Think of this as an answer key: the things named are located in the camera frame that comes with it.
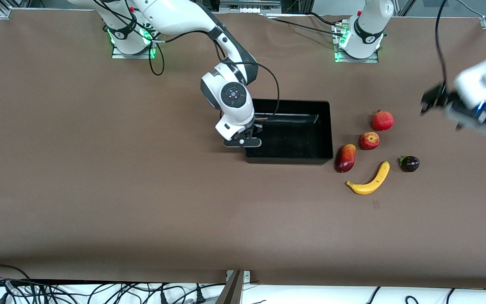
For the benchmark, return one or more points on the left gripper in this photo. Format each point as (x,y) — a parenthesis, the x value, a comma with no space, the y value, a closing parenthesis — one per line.
(438,98)

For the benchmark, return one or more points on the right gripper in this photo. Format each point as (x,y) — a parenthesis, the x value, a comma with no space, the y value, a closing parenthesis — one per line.
(255,132)

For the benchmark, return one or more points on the black rectangular plastic box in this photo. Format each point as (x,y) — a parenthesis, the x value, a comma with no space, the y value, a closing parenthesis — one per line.
(293,158)

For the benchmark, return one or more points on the red apple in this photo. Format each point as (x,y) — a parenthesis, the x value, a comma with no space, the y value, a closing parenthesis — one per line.
(369,141)

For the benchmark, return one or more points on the yellow banana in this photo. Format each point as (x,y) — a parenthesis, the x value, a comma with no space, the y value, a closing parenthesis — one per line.
(373,181)

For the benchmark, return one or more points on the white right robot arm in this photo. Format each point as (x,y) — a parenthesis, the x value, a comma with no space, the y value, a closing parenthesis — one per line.
(175,14)

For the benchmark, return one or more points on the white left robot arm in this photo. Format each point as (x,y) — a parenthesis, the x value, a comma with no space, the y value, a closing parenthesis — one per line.
(367,25)

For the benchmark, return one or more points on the red pomegranate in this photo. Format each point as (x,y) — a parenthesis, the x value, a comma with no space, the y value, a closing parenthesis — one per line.
(382,120)

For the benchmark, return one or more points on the dark purple mangosteen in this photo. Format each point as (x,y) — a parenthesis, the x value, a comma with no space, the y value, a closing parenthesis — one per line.
(410,164)

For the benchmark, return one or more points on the red yellow mango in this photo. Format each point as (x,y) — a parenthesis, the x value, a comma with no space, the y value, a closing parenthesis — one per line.
(345,158)

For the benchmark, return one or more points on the grey power strip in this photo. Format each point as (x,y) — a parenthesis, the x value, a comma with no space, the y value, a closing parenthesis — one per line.
(249,8)

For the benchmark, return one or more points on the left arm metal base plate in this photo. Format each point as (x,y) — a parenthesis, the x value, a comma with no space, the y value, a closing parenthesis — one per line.
(357,60)

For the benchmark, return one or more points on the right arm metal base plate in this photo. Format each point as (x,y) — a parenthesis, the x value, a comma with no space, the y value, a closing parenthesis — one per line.
(133,55)

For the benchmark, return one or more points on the silver corner bracket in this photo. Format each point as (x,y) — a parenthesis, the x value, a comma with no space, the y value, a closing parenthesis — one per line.
(246,276)

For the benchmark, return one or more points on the dark metal frame strut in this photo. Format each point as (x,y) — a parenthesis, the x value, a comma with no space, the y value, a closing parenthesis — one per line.
(231,293)

